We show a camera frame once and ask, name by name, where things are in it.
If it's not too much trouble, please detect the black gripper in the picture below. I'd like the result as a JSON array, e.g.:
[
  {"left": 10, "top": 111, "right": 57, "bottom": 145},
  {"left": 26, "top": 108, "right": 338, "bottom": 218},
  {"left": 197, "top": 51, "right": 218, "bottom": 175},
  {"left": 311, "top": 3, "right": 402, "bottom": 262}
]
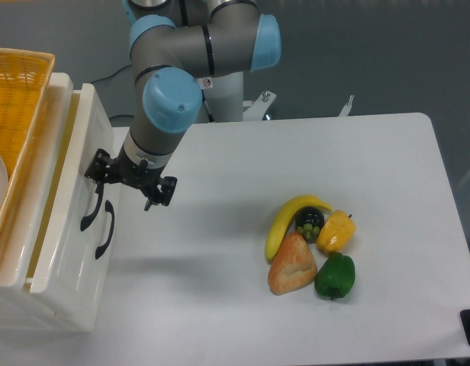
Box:
[{"left": 84, "top": 149, "right": 177, "bottom": 211}]

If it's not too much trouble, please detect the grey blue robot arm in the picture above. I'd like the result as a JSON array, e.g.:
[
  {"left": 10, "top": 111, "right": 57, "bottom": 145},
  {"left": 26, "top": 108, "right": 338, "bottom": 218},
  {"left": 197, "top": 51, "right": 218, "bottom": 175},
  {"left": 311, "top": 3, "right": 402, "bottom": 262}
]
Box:
[{"left": 85, "top": 1, "right": 282, "bottom": 206}]

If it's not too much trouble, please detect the white drawer cabinet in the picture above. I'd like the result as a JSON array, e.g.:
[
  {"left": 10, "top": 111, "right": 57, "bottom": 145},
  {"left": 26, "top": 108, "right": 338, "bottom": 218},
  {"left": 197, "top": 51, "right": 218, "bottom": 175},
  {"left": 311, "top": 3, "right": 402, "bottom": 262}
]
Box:
[{"left": 0, "top": 72, "right": 73, "bottom": 329}]

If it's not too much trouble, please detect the yellow wicker basket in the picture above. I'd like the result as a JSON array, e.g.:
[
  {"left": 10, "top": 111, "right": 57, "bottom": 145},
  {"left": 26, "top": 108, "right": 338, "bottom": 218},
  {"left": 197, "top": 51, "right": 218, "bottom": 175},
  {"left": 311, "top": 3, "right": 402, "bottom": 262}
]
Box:
[{"left": 0, "top": 48, "right": 55, "bottom": 233}]

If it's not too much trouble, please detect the yellow banana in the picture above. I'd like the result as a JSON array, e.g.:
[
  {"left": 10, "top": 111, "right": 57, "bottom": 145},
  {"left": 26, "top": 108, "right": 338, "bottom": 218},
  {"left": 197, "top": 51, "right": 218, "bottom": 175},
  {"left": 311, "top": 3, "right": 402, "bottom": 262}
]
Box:
[{"left": 265, "top": 194, "right": 333, "bottom": 263}]

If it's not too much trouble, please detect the triangular bread loaf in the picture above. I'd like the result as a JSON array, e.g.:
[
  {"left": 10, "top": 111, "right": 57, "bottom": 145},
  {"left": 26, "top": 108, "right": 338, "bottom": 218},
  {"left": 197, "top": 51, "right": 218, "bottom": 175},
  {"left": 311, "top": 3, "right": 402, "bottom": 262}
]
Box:
[{"left": 268, "top": 232, "right": 317, "bottom": 296}]

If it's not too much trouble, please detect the yellow bell pepper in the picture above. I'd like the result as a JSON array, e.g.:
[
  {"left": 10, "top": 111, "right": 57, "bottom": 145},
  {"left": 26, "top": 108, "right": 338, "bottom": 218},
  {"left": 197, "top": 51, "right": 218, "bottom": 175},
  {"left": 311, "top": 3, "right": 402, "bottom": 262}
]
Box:
[{"left": 316, "top": 210, "right": 356, "bottom": 255}]

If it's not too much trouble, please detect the green bell pepper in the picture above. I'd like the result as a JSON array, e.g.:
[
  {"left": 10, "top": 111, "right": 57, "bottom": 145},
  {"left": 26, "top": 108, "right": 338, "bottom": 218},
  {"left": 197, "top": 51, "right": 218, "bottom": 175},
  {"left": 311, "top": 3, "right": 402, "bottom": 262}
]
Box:
[{"left": 314, "top": 252, "right": 356, "bottom": 300}]

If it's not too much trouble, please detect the black floor cable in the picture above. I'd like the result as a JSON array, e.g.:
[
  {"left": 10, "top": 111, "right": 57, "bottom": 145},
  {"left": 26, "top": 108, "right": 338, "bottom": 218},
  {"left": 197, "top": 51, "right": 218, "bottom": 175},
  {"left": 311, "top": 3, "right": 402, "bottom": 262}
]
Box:
[{"left": 88, "top": 64, "right": 136, "bottom": 120}]

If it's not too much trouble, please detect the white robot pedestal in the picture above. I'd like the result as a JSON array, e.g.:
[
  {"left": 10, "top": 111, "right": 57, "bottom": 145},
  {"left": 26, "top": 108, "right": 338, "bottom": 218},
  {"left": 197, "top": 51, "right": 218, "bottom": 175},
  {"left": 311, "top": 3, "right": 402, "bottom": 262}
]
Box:
[{"left": 185, "top": 70, "right": 276, "bottom": 125}]

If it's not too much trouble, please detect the white table bracket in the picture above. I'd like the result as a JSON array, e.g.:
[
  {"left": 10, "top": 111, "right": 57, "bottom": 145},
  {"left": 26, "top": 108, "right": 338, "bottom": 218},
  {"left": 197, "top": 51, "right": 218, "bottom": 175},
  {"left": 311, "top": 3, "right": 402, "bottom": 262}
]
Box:
[{"left": 339, "top": 95, "right": 354, "bottom": 117}]

